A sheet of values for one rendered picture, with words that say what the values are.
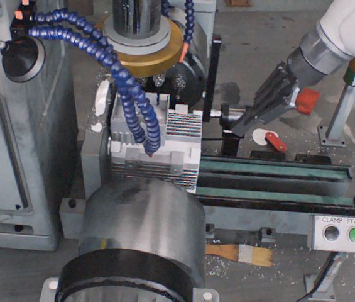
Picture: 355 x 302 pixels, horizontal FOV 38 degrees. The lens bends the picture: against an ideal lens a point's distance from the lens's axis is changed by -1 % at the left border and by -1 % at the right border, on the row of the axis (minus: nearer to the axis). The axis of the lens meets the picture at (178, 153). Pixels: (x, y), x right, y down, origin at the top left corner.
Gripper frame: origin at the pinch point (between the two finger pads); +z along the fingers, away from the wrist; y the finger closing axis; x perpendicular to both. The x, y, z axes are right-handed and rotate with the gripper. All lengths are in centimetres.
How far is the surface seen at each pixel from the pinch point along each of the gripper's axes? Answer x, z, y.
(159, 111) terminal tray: -12.7, 14.9, -8.3
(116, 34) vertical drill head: -32.0, -1.9, -2.4
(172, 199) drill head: -10.9, 9.4, 19.5
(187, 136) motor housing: -6.2, 12.7, -2.3
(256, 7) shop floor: 91, 84, -238
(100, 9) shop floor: -2, 137, -221
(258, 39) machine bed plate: 32, 26, -85
